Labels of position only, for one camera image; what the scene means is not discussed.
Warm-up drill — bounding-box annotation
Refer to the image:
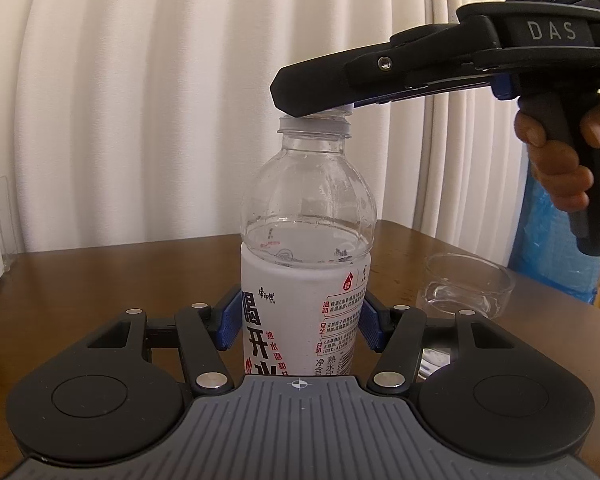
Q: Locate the clear plastic water bottle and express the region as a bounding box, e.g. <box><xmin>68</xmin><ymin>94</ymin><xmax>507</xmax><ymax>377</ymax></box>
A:
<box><xmin>240</xmin><ymin>108</ymin><xmax>379</xmax><ymax>377</ymax></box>

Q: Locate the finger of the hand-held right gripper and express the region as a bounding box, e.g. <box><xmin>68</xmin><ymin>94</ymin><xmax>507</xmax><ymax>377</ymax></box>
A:
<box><xmin>269</xmin><ymin>14</ymin><xmax>497</xmax><ymax>117</ymax></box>

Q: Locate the white pleated curtain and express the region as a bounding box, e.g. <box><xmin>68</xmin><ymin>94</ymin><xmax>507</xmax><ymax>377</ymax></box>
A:
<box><xmin>0</xmin><ymin>0</ymin><xmax>600</xmax><ymax>267</ymax></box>

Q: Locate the clear glass bowl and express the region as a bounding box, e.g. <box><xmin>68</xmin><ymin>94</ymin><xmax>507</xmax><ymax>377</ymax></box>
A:
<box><xmin>416</xmin><ymin>252</ymin><xmax>512</xmax><ymax>376</ymax></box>

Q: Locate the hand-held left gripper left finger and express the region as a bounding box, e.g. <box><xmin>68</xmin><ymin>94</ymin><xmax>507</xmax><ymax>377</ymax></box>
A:
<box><xmin>86</xmin><ymin>290</ymin><xmax>244</xmax><ymax>394</ymax></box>

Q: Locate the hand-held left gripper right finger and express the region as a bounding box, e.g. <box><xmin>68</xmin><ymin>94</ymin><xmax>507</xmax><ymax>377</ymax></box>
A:
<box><xmin>357</xmin><ymin>292</ymin><xmax>517</xmax><ymax>395</ymax></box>

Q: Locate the person's right hand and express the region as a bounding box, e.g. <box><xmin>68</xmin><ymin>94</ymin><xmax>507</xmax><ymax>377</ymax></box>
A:
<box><xmin>514</xmin><ymin>93</ymin><xmax>600</xmax><ymax>212</ymax></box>

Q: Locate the blue plastic bag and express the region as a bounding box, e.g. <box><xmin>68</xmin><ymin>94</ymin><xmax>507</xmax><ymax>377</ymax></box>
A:
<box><xmin>509</xmin><ymin>167</ymin><xmax>600</xmax><ymax>307</ymax></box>

